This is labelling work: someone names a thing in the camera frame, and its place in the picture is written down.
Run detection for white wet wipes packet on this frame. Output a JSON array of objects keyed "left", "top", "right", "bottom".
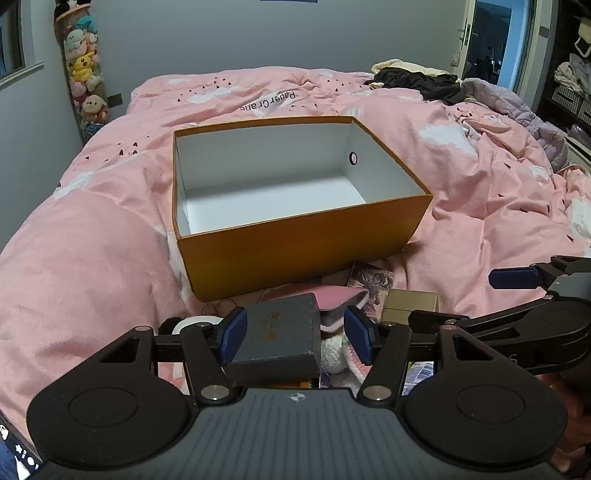
[{"left": 404, "top": 361, "right": 437, "bottom": 397}]

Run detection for lilac quilt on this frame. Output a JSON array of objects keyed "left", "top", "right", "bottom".
[{"left": 462, "top": 78, "right": 571, "bottom": 171}]

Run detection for gold box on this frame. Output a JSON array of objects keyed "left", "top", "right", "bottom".
[{"left": 379, "top": 290, "right": 438, "bottom": 326}]

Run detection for grey woven basket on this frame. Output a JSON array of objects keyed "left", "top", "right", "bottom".
[{"left": 551, "top": 84, "right": 583, "bottom": 110}]

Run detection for person's right hand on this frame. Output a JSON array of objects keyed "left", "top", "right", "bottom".
[{"left": 549, "top": 383, "right": 591, "bottom": 472}]

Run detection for dark shelf unit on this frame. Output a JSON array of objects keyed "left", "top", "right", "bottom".
[{"left": 538, "top": 0, "right": 591, "bottom": 153}]

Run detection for white tape roll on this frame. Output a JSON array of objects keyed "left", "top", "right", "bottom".
[{"left": 172, "top": 316, "right": 222, "bottom": 337}]

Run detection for anime art card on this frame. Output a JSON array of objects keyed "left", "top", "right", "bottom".
[{"left": 346, "top": 261, "right": 395, "bottom": 308}]

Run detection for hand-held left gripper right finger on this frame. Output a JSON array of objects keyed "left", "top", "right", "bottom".
[{"left": 344, "top": 305, "right": 502, "bottom": 402}]

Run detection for orange cardboard box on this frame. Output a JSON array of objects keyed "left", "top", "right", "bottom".
[{"left": 172, "top": 115, "right": 434, "bottom": 302}]

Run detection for window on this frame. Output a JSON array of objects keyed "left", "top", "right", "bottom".
[{"left": 0, "top": 0, "right": 44, "bottom": 86}]

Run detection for smartphone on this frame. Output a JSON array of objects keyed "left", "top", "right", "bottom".
[{"left": 0, "top": 418, "right": 44, "bottom": 480}]

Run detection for dark grey box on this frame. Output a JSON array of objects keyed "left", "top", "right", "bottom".
[{"left": 226, "top": 293, "right": 322, "bottom": 386}]

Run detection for pink case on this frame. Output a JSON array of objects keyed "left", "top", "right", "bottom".
[{"left": 314, "top": 285, "right": 370, "bottom": 330}]

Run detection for white crochet bunny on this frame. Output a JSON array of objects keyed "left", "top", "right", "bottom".
[{"left": 321, "top": 332, "right": 370, "bottom": 374}]

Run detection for clear tube of plush toys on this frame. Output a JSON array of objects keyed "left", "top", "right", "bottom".
[{"left": 53, "top": 7, "right": 112, "bottom": 144}]

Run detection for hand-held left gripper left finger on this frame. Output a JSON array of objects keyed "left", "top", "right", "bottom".
[{"left": 95, "top": 307, "right": 249, "bottom": 402}]

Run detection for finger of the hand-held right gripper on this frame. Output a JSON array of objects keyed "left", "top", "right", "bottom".
[
  {"left": 409, "top": 300, "right": 532, "bottom": 344},
  {"left": 488, "top": 256, "right": 591, "bottom": 296}
]

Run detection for pink printed blanket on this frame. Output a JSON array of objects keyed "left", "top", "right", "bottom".
[{"left": 0, "top": 65, "right": 591, "bottom": 462}]

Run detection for cream garment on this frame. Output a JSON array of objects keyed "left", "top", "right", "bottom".
[{"left": 373, "top": 58, "right": 451, "bottom": 77}]

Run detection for white door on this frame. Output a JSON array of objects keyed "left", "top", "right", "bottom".
[{"left": 450, "top": 0, "right": 477, "bottom": 79}]

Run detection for folded pale clothes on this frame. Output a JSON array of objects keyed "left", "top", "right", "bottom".
[{"left": 554, "top": 54, "right": 589, "bottom": 90}]

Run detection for dark clothes pile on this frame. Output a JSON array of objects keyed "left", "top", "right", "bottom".
[{"left": 364, "top": 66, "right": 467, "bottom": 104}]

